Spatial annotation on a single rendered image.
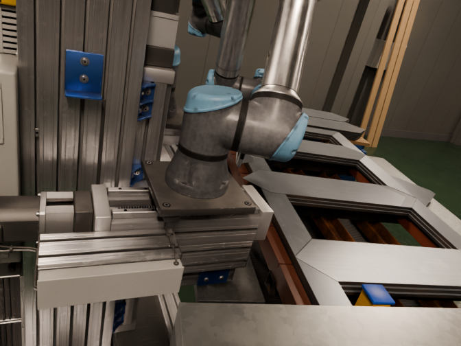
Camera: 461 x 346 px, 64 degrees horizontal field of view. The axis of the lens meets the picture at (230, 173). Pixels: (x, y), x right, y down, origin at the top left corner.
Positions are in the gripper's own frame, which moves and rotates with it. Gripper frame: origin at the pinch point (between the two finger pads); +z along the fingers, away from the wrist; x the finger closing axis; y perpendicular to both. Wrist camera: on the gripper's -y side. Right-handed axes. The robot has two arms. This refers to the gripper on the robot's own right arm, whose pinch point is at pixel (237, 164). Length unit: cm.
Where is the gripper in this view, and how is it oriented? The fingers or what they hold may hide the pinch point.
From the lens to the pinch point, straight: 137.2
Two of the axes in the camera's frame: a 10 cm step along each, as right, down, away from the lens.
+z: -2.2, 8.8, 4.3
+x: -1.8, -4.7, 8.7
